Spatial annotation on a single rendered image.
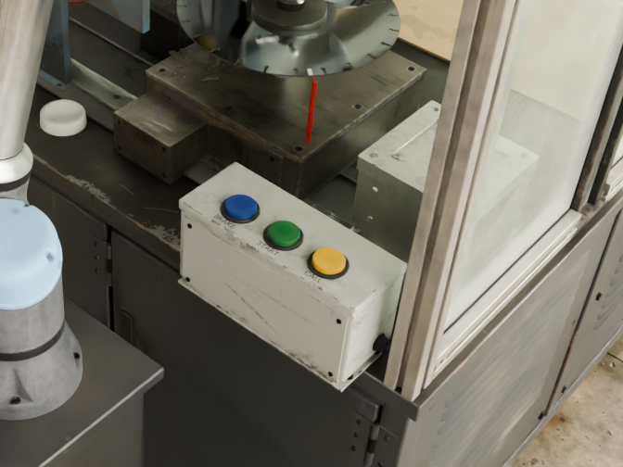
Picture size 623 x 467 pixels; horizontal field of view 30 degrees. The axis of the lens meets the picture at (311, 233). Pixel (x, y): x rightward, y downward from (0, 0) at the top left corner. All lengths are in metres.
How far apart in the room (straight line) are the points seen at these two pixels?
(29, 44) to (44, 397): 0.41
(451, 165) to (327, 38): 0.51
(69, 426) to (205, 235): 0.29
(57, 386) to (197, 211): 0.27
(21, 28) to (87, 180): 0.49
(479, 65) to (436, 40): 0.96
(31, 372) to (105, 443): 0.16
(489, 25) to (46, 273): 0.55
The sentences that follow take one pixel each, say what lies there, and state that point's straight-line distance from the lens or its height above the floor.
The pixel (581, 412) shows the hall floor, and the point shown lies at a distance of 2.53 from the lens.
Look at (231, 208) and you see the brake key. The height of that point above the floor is 0.91.
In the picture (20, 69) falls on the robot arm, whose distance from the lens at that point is 1.31.
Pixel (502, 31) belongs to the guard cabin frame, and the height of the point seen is 1.29.
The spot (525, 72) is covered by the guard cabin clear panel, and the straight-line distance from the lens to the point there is 1.29.
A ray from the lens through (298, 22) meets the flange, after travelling 1.70.
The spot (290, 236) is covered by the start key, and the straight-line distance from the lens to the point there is 1.41.
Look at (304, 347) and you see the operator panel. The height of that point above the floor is 0.78.
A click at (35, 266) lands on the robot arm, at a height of 0.96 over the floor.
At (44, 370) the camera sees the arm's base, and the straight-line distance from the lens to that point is 1.40.
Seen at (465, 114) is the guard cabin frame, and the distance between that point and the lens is 1.18.
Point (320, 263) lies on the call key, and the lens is 1.39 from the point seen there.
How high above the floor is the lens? 1.87
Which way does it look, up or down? 42 degrees down
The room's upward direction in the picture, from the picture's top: 7 degrees clockwise
